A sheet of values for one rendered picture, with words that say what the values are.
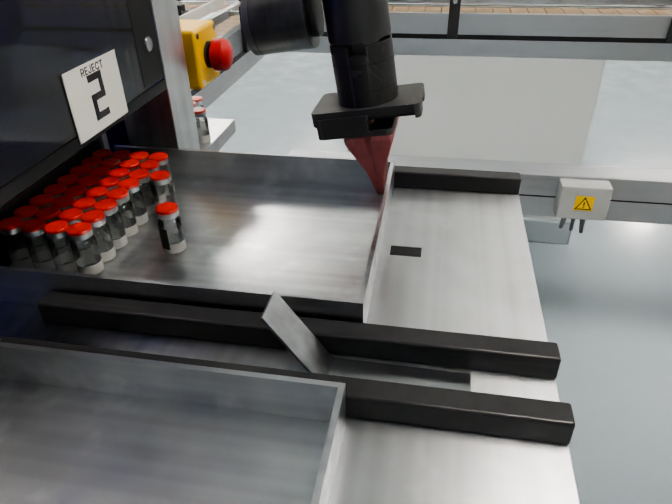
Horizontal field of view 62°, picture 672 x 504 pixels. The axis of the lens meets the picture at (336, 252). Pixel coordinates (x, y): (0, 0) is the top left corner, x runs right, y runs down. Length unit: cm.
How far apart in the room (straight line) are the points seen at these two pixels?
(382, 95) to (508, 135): 160
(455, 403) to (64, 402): 26
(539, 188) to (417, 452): 123
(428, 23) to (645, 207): 72
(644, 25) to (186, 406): 125
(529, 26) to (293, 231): 93
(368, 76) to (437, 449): 32
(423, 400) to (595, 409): 133
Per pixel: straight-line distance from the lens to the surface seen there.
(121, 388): 42
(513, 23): 138
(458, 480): 36
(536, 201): 156
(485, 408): 37
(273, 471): 36
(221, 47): 76
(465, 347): 41
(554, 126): 212
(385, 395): 37
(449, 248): 55
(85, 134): 55
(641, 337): 197
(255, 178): 68
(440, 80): 204
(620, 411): 171
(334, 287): 49
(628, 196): 160
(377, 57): 52
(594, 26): 141
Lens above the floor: 117
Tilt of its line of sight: 33 degrees down
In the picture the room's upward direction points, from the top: 1 degrees counter-clockwise
